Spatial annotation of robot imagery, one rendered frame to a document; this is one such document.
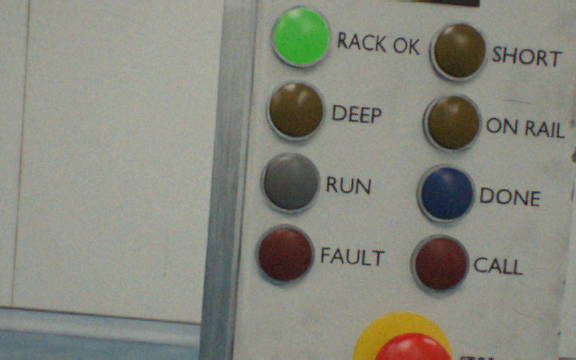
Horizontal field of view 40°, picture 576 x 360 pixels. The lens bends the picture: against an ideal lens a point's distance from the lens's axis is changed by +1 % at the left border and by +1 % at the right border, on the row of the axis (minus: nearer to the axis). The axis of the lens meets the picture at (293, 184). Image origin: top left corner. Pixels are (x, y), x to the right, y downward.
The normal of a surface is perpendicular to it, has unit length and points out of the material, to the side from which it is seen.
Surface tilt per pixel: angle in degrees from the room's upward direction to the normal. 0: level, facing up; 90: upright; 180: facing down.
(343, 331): 90
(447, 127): 91
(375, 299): 90
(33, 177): 90
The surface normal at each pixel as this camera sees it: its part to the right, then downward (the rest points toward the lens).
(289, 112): 0.07, 0.08
